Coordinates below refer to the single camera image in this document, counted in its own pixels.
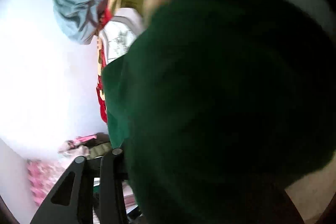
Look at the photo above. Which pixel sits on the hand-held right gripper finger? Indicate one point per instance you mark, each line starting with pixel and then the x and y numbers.
pixel 111 182

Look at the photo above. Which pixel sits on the green and white varsity jacket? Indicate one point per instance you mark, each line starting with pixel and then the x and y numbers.
pixel 223 98

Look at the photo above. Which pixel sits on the pile of clothes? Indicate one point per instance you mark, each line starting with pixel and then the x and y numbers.
pixel 50 176

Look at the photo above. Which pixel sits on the pink plastic toy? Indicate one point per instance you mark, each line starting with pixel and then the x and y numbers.
pixel 85 138

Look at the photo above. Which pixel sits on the white diamond-pattern floral cloth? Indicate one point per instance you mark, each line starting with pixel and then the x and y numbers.
pixel 119 37

